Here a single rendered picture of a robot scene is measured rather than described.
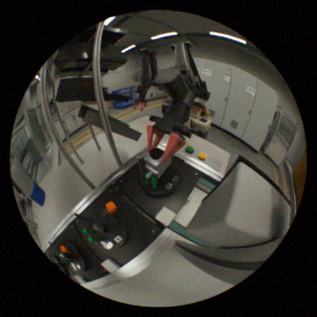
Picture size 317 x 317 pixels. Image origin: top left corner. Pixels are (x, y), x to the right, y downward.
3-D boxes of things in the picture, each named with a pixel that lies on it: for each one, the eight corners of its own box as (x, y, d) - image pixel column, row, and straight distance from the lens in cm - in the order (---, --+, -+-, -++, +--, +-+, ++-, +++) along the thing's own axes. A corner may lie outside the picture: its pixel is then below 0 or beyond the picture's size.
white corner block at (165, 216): (163, 208, 33) (164, 205, 29) (175, 216, 33) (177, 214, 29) (154, 219, 32) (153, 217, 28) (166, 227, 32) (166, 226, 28)
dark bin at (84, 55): (113, 70, 51) (119, 58, 53) (125, 64, 39) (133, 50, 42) (59, 70, 52) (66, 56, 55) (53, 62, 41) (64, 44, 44)
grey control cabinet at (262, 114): (239, 135, 390) (254, 80, 381) (255, 146, 410) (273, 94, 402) (239, 141, 340) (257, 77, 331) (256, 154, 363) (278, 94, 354)
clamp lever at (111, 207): (114, 214, 30) (111, 200, 24) (119, 219, 30) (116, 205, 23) (105, 220, 30) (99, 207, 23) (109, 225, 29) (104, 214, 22)
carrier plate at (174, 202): (155, 150, 48) (155, 146, 46) (200, 175, 42) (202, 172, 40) (116, 183, 40) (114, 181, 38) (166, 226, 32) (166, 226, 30)
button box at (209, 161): (184, 152, 56) (186, 143, 52) (217, 170, 55) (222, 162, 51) (178, 160, 51) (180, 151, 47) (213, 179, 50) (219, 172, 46)
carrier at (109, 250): (112, 186, 40) (98, 166, 30) (163, 230, 32) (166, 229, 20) (75, 221, 46) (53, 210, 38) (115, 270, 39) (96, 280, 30)
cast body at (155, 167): (160, 155, 31) (156, 140, 26) (172, 162, 30) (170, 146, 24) (143, 175, 29) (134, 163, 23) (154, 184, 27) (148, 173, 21)
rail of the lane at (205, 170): (155, 153, 60) (155, 138, 53) (264, 216, 80) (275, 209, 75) (149, 158, 57) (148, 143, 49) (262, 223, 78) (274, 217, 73)
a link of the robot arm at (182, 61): (191, 44, 68) (173, 48, 69) (187, 38, 66) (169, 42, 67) (203, 92, 33) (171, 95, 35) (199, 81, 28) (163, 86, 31)
